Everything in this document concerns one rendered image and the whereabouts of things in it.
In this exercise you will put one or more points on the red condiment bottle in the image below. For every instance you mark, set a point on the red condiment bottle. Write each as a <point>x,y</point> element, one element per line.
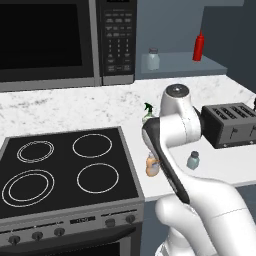
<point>198,46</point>

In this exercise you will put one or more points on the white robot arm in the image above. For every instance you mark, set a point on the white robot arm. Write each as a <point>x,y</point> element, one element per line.
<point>186,123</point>

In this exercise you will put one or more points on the black and steel microwave oven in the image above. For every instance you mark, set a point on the black and steel microwave oven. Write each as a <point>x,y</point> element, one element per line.
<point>66,40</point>

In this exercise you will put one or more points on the green-topped spray bottle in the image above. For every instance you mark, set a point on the green-topped spray bottle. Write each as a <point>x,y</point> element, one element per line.
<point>148,113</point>

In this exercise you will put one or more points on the black toaster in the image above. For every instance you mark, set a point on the black toaster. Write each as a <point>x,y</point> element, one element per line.
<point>230,125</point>

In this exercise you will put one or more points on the grey-blue open cabinet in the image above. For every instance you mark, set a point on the grey-blue open cabinet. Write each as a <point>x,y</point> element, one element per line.
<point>186,36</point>

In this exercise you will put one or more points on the clear glass shaker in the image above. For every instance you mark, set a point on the clear glass shaker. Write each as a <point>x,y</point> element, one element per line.
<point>153,60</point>

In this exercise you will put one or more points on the black glass hob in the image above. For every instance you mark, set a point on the black glass hob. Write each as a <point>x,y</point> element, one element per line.
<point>63,165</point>

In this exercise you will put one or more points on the grey shaker with dark lid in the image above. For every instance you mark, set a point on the grey shaker with dark lid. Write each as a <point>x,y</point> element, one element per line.
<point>193,160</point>

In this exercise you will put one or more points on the black oven knob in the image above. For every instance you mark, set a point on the black oven knob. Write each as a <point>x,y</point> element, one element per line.
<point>14,240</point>
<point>110,222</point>
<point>130,218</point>
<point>59,231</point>
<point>37,236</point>

